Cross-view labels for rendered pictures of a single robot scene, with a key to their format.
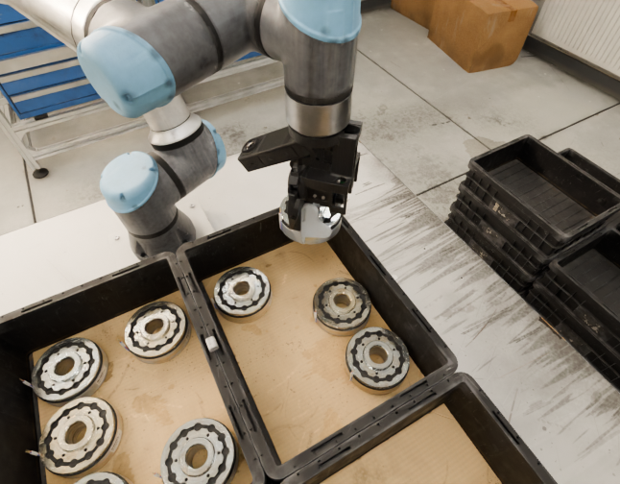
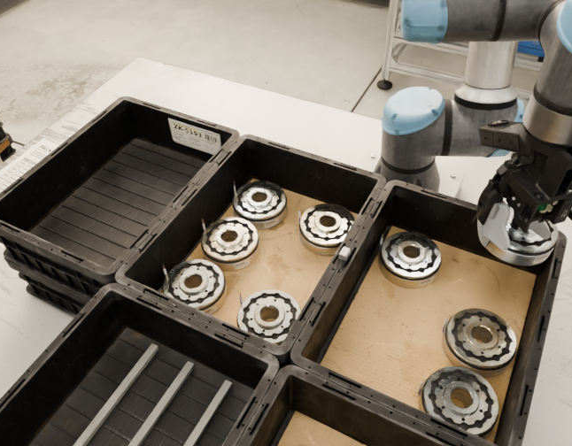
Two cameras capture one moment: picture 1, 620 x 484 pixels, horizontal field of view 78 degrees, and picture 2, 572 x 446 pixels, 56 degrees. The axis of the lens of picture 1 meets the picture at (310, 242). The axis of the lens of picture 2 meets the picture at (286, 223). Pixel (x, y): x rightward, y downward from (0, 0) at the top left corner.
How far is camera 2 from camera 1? 0.31 m
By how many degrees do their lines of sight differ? 37
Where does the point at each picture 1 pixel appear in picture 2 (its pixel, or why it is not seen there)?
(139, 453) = (245, 285)
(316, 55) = (561, 61)
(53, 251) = (326, 134)
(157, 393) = (289, 265)
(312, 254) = (505, 287)
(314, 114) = (539, 113)
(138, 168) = (425, 103)
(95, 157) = not seen: hidden behind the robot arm
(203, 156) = not seen: hidden behind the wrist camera
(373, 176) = not seen: outside the picture
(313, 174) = (521, 174)
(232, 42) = (516, 23)
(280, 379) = (369, 338)
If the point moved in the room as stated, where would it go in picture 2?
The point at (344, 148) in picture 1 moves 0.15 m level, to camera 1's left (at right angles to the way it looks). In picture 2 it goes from (556, 164) to (457, 101)
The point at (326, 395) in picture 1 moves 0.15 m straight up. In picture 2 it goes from (389, 383) to (403, 329)
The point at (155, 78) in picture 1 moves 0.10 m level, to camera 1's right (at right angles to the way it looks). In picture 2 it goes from (432, 19) to (503, 57)
